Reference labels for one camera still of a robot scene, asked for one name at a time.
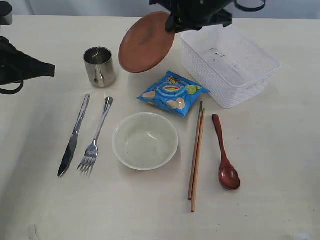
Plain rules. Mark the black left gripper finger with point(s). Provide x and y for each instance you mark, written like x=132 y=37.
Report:
x=34 y=68

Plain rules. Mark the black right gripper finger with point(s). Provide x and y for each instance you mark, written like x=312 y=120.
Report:
x=170 y=25

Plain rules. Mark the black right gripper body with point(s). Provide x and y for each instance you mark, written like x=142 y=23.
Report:
x=196 y=14

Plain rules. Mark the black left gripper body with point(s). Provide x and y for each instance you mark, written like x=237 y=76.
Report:
x=13 y=63

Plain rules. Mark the brown wooden plate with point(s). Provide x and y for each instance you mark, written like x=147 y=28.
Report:
x=146 y=43

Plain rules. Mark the white woven plastic basket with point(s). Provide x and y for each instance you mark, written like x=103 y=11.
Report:
x=227 y=63

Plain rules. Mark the shiny stainless steel cup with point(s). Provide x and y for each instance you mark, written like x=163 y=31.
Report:
x=99 y=66

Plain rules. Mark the blue snack packet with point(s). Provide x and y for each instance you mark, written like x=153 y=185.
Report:
x=173 y=93

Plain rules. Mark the light wooden chopstick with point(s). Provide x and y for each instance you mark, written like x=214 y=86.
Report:
x=197 y=162

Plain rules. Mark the short metal spoon handle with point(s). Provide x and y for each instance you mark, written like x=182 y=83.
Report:
x=91 y=153

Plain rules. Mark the pale green ceramic bowl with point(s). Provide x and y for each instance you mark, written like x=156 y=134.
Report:
x=145 y=141

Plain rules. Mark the dark wooden chopstick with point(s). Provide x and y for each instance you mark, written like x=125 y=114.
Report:
x=191 y=181

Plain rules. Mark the reddish brown wooden spoon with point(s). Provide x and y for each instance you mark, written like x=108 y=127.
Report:
x=228 y=175

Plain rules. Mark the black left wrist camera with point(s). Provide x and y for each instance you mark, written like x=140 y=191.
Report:
x=6 y=18

